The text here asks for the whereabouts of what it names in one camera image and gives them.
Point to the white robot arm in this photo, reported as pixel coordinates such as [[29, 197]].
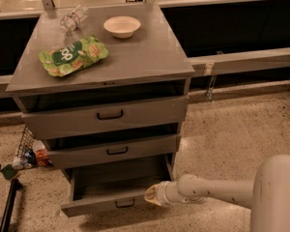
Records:
[[267, 195]]

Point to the grey top drawer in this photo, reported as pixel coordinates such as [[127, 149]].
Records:
[[107, 117]]

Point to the grey middle drawer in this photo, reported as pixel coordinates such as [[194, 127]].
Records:
[[115, 151]]

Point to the grey drawer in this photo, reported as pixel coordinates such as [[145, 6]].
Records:
[[115, 151], [115, 185], [107, 117]]

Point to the grey drawer cabinet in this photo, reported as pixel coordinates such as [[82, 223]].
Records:
[[148, 65]]

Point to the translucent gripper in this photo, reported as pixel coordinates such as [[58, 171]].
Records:
[[164, 192]]

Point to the green chip bag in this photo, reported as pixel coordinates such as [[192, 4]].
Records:
[[77, 56]]

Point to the wire basket with items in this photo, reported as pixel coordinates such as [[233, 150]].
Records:
[[30, 152]]

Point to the grey horizontal rail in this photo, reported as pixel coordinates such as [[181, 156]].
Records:
[[247, 61]]

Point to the green sponge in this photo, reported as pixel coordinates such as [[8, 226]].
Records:
[[9, 172]]

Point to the grey bottom drawer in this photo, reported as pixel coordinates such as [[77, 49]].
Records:
[[115, 185]]

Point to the white bowl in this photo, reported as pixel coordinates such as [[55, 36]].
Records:
[[122, 27]]

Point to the black stand leg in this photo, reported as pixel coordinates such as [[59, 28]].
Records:
[[5, 223]]

